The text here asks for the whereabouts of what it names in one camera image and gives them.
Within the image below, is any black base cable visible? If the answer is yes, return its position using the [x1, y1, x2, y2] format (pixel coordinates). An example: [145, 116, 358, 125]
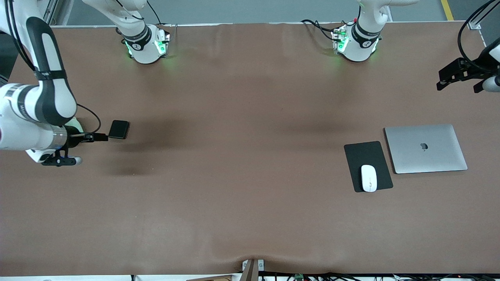
[301, 19, 344, 41]
[146, 0, 163, 26]

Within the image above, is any brown table cover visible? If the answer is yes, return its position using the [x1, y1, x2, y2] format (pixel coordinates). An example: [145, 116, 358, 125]
[0, 21, 500, 276]

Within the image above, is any brown mount post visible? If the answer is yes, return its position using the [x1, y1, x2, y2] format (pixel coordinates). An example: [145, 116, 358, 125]
[244, 259, 259, 281]

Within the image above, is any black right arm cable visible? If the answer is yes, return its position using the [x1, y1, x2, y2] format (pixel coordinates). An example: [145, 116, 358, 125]
[6, 0, 101, 135]

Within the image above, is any black mouse pad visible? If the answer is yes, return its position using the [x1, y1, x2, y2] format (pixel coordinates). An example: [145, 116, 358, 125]
[344, 141, 394, 193]

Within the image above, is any silver post bracket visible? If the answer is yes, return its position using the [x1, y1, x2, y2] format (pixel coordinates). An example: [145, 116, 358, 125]
[241, 260, 265, 272]

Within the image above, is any black right base cable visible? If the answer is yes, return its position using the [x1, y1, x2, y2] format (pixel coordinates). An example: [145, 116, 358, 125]
[146, 0, 163, 26]

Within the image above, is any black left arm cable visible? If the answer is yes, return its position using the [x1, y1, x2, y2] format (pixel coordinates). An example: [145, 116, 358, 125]
[458, 0, 500, 75]

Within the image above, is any aluminium frame post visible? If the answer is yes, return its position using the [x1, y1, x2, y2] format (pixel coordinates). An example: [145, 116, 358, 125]
[467, 0, 500, 30]
[39, 0, 75, 26]

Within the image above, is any white computer mouse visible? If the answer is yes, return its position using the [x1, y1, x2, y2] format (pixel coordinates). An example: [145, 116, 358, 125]
[361, 164, 378, 193]

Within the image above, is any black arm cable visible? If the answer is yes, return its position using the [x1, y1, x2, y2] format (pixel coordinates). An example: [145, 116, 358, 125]
[6, 0, 101, 135]
[458, 0, 500, 75]

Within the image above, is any silver laptop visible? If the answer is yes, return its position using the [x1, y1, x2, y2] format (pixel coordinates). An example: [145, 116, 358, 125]
[384, 124, 468, 174]

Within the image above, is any black left base cable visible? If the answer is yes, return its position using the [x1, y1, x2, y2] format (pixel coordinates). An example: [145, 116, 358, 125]
[301, 19, 344, 41]

